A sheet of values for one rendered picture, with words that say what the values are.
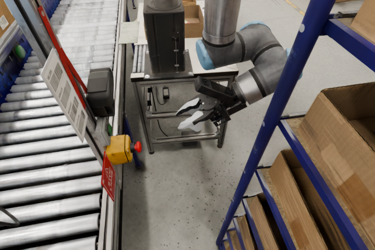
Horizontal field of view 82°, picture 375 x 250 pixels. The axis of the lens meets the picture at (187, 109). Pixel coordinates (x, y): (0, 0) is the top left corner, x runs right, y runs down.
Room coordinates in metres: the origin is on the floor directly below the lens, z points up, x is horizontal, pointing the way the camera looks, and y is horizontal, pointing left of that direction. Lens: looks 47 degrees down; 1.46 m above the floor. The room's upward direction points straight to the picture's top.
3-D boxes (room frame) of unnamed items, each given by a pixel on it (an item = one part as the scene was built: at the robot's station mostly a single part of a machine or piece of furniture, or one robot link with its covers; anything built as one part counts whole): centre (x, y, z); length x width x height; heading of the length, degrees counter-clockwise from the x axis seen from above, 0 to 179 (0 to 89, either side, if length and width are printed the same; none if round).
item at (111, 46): (1.19, 0.70, 0.72); 0.52 x 0.05 x 0.05; 100
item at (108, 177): (0.33, 0.24, 0.85); 0.16 x 0.01 x 0.13; 10
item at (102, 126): (0.40, 0.25, 0.95); 0.07 x 0.03 x 0.07; 10
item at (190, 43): (1.43, 0.06, 0.74); 1.00 x 0.58 x 0.03; 6
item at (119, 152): (0.44, 0.23, 0.84); 0.15 x 0.09 x 0.07; 10
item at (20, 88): (0.87, 0.64, 0.72); 0.52 x 0.05 x 0.05; 100
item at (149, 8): (1.02, 0.11, 0.91); 0.26 x 0.26 x 0.33; 6
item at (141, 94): (1.43, 0.06, 0.36); 1.00 x 0.58 x 0.72; 6
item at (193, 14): (1.44, 0.09, 0.80); 0.38 x 0.28 x 0.10; 95
